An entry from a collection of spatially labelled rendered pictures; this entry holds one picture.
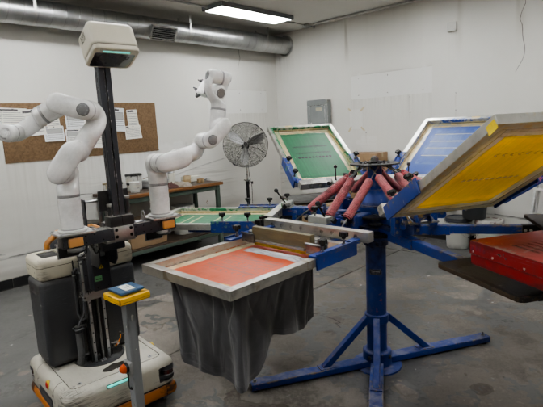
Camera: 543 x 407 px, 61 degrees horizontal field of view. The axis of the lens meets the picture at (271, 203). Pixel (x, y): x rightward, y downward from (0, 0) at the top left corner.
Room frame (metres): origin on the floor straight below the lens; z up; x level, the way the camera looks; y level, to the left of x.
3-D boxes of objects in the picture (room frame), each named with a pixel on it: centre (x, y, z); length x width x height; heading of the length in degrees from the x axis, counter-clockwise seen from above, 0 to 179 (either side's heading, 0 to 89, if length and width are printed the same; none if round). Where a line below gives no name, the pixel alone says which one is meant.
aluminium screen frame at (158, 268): (2.04, 0.10, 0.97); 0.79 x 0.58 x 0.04; 136
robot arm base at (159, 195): (2.35, 0.58, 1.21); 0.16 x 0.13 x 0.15; 41
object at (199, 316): (1.83, 0.30, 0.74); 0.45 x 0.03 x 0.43; 46
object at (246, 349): (1.86, -0.01, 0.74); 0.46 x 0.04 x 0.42; 136
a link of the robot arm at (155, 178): (2.33, 0.56, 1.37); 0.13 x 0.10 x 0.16; 36
